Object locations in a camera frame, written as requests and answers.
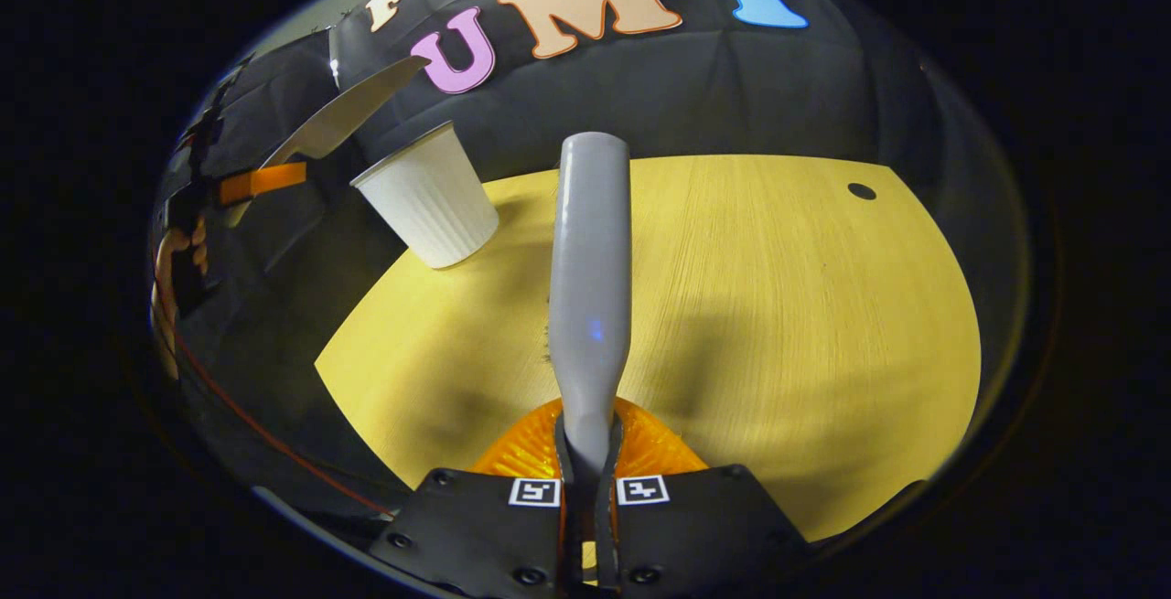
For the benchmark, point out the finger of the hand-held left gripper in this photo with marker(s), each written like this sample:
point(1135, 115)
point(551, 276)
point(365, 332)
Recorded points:
point(265, 183)

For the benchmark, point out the white ribbed garbage bin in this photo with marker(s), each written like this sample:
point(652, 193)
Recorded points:
point(430, 201)

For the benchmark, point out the grey plastic dustpan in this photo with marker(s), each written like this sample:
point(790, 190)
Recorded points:
point(348, 114)

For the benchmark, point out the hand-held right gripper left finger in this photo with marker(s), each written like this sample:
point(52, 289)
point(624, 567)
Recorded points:
point(476, 526)

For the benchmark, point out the small grey broom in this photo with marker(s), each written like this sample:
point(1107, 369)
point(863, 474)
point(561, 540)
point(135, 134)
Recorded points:
point(590, 261)

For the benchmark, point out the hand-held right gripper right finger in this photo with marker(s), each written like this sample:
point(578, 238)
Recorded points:
point(695, 526)

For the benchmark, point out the wooden desktop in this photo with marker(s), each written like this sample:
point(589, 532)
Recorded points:
point(778, 306)

